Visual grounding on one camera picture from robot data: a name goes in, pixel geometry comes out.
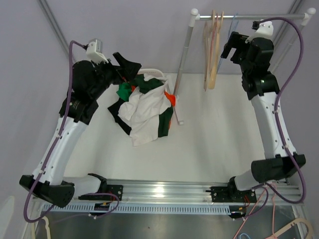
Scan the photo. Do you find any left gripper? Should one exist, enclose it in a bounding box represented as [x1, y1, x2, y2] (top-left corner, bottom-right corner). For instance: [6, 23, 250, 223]
[89, 52, 140, 100]

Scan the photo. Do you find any beige hanger of orange shirt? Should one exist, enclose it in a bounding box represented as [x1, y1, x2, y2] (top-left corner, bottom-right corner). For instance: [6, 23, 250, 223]
[208, 11, 224, 90]

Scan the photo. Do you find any blue wire hanger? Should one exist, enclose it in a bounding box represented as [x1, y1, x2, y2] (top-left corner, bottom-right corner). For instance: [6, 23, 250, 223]
[217, 13, 239, 73]

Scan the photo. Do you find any dark green t shirt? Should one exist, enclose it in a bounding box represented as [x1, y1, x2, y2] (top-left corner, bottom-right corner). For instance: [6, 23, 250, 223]
[132, 74, 176, 141]

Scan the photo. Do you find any pink wire hanger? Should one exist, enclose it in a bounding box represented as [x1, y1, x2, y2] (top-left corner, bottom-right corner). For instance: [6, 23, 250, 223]
[207, 13, 218, 85]

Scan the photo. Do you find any orange t shirt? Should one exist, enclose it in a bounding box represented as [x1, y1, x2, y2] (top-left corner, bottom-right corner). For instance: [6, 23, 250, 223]
[128, 81, 176, 137]

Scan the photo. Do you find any beige wooden hanger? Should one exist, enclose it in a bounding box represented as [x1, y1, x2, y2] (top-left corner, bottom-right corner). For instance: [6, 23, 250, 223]
[203, 9, 216, 91]

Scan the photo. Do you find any black t shirt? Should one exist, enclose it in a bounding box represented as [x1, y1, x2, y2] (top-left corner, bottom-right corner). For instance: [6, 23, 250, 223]
[108, 98, 132, 135]

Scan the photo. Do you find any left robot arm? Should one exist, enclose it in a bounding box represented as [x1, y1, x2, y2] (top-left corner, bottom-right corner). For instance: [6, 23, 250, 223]
[19, 52, 142, 208]

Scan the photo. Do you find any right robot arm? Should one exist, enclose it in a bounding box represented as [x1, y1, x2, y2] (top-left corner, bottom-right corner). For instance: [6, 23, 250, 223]
[221, 31, 306, 202]

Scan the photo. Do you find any white printed t shirt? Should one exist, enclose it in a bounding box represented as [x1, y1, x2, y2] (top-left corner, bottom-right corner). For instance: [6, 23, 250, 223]
[117, 74, 176, 146]

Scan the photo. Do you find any beige hanger bottom left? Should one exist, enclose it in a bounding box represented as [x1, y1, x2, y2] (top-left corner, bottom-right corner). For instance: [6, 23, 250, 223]
[30, 216, 51, 239]

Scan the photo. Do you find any pink hanger bottom right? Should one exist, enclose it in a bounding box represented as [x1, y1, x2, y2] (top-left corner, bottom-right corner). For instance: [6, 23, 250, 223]
[233, 183, 277, 239]

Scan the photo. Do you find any beige hanger bottom right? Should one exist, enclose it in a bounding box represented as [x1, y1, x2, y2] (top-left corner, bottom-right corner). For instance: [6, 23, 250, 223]
[264, 218, 317, 239]

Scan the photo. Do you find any metal clothes rack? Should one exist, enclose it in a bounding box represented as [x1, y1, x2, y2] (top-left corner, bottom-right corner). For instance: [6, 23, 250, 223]
[166, 8, 317, 126]

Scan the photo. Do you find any white perforated plastic basket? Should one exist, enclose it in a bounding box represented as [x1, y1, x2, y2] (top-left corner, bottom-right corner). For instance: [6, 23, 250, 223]
[138, 69, 172, 94]

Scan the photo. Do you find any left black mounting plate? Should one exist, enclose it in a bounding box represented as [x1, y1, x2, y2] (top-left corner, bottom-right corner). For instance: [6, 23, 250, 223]
[79, 184, 124, 201]

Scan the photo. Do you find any black mounting plate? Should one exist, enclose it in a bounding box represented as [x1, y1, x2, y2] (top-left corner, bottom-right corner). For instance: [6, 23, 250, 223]
[79, 184, 124, 201]
[206, 186, 257, 203]

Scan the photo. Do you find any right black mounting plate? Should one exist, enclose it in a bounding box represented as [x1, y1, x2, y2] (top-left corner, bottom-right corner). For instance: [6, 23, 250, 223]
[206, 186, 257, 203]

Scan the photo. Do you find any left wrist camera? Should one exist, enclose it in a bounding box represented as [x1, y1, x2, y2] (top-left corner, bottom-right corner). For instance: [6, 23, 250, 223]
[86, 38, 109, 64]

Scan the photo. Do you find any slotted cable duct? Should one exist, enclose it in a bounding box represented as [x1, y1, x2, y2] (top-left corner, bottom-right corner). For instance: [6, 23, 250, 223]
[51, 203, 231, 215]

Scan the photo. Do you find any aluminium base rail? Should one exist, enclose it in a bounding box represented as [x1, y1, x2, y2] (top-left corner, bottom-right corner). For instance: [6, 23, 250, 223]
[32, 177, 305, 206]

